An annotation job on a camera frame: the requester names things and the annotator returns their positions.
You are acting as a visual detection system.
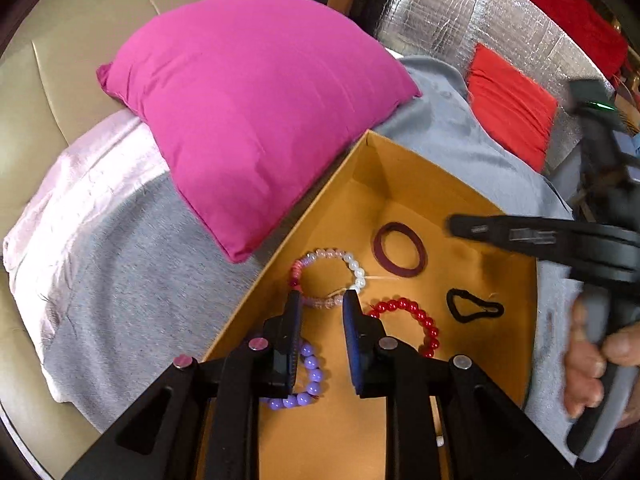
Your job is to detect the red cloth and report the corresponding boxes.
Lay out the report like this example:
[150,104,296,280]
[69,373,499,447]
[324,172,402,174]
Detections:
[470,0,628,76]

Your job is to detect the red cushion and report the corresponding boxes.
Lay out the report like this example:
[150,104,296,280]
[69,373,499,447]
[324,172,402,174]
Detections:
[467,43,558,173]

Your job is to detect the pale pink satin cloth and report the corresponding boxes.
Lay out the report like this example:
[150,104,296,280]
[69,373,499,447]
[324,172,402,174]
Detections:
[2,110,171,406]

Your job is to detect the purple bead bracelet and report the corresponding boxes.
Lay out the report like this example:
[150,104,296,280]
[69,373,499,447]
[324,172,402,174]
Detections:
[247,340,323,411]

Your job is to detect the maroon ring hair band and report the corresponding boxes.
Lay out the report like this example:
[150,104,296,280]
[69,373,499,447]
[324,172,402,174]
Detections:
[374,221,428,278]

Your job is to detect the grey cloth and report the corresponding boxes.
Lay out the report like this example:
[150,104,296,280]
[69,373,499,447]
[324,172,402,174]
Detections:
[37,55,596,448]

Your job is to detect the orange cardboard box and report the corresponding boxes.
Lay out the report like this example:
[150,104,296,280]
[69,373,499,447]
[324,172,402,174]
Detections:
[195,130,538,480]

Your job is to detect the pink and white bead bracelet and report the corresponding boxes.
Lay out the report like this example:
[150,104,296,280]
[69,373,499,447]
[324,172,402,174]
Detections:
[290,247,367,309]

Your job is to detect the person's right hand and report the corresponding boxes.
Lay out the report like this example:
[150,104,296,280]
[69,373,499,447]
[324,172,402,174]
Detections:
[564,292,640,428]

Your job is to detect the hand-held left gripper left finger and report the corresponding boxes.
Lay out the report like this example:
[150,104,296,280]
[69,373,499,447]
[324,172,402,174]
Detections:
[65,290,306,480]

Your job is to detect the magenta cushion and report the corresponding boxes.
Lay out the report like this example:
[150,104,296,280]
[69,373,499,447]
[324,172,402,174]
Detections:
[96,0,422,264]

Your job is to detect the red bead bracelet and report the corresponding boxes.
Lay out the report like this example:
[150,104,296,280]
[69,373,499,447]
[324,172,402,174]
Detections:
[367,297,441,358]

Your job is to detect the beige leather sofa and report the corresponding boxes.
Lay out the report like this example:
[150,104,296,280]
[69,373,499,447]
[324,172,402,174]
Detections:
[0,0,241,480]

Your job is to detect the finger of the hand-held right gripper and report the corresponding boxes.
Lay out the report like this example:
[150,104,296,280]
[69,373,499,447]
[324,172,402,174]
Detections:
[447,212,640,283]

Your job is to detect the silver quilted foil mat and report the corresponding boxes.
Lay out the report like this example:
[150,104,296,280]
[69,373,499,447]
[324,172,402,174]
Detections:
[375,0,626,176]

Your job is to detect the black hair tie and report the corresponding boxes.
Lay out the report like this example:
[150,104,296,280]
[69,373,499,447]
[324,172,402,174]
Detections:
[446,287,505,322]

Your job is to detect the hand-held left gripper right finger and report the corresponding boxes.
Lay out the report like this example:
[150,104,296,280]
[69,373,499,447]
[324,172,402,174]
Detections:
[341,289,581,480]

